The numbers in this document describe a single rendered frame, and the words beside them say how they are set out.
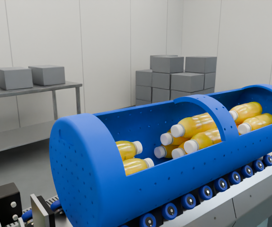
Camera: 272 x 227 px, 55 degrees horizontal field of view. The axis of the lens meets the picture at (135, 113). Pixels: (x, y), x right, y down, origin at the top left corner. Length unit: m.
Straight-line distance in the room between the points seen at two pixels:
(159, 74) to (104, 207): 4.02
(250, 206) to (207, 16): 5.59
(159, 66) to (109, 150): 3.97
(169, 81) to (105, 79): 1.24
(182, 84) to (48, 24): 2.21
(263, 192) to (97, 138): 0.73
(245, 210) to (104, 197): 0.60
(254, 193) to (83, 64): 3.90
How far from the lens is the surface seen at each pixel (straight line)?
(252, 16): 5.94
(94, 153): 0.52
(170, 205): 0.75
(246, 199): 1.02
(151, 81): 4.62
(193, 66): 4.57
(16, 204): 0.83
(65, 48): 4.40
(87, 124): 0.57
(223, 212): 0.93
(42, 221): 0.63
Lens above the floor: 1.39
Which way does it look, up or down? 15 degrees down
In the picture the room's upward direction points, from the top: straight up
